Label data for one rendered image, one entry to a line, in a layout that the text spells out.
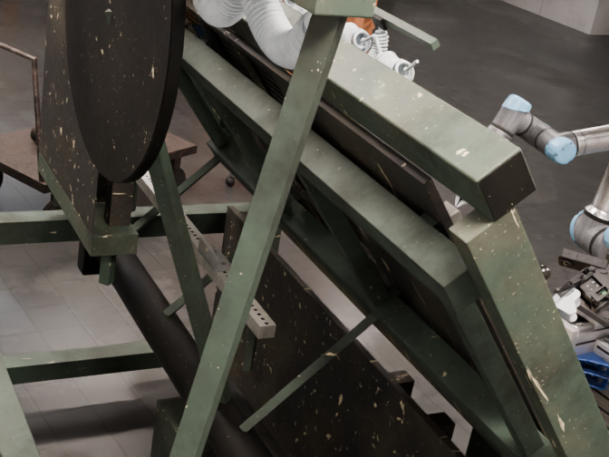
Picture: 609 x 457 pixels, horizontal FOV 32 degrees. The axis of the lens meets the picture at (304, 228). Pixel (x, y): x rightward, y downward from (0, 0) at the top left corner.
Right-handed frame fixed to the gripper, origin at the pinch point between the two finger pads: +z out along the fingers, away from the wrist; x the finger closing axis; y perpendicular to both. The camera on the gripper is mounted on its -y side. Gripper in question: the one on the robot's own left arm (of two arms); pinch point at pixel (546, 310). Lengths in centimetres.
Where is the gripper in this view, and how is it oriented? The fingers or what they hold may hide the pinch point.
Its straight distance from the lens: 240.2
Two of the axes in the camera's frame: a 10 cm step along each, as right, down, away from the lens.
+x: 2.4, 5.0, 8.3
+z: -8.0, 5.8, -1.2
